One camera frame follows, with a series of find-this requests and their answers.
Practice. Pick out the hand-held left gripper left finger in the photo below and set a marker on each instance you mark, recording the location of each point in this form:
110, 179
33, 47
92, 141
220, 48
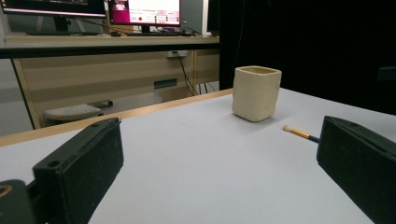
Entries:
81, 170

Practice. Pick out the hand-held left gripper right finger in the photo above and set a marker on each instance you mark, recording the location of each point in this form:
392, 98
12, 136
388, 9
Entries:
358, 161

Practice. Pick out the small makeup brush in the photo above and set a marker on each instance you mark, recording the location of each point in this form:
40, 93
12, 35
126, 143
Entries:
299, 133

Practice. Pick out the cream square ceramic cup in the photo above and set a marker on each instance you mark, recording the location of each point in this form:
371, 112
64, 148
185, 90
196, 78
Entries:
254, 93

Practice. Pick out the grey perforated stool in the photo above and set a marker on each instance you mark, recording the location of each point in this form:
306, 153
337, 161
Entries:
72, 112

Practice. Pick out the wooden office desk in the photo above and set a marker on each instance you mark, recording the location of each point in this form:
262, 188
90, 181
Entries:
102, 71

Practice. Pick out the black curtain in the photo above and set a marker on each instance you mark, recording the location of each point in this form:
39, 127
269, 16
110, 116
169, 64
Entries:
308, 46

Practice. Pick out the black computer mouse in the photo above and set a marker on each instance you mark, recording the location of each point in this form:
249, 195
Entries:
115, 33

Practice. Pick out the black keyboard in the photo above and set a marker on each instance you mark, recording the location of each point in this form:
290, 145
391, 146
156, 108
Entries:
152, 34

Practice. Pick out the dark computer monitor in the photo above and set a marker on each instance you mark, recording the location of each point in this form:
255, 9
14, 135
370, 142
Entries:
54, 7

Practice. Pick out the computer monitor with pink screen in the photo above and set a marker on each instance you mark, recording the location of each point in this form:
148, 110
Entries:
145, 12

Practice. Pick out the white wall socket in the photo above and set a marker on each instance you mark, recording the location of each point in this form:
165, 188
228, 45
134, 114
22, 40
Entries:
176, 53

